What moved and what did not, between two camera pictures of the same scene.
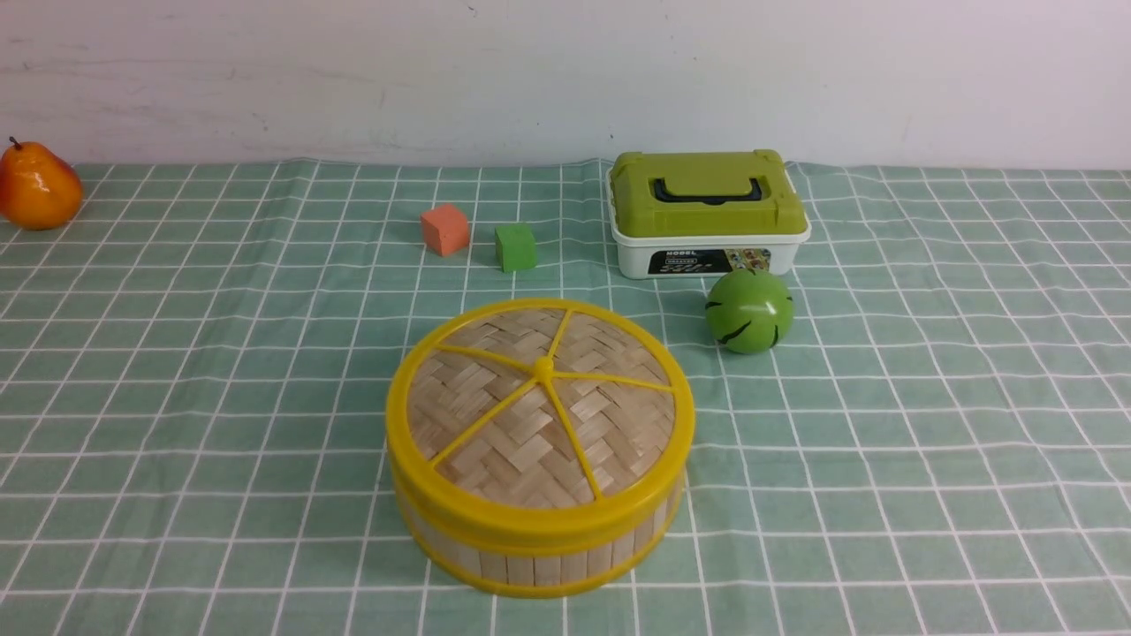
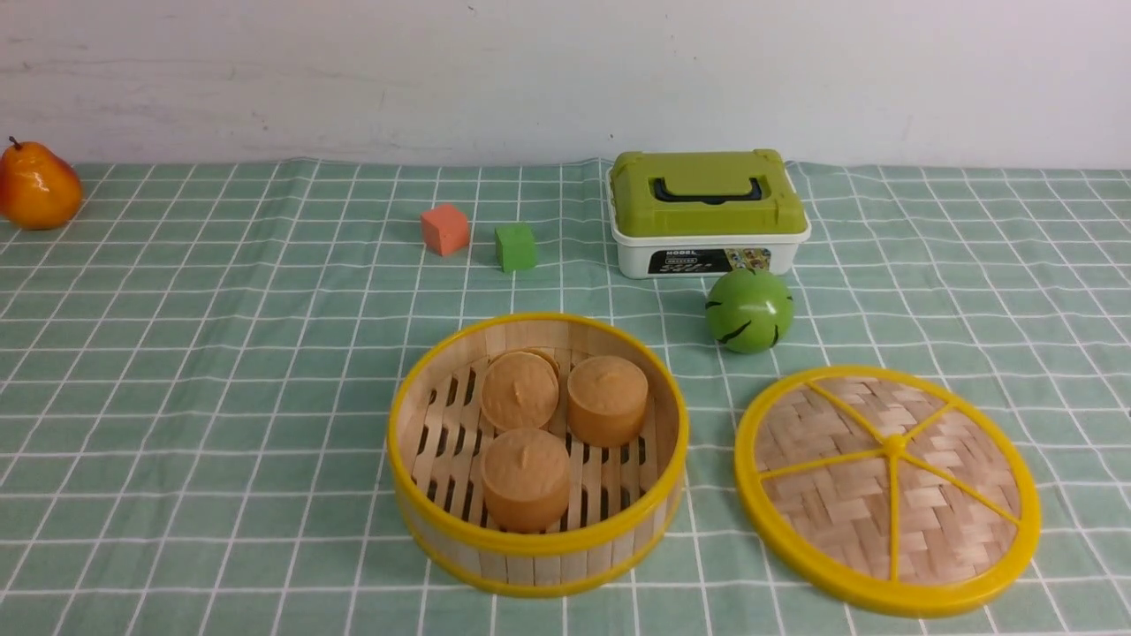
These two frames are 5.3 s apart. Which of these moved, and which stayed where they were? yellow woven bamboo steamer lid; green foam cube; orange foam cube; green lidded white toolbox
Moved: yellow woven bamboo steamer lid
Stayed: green lidded white toolbox; orange foam cube; green foam cube
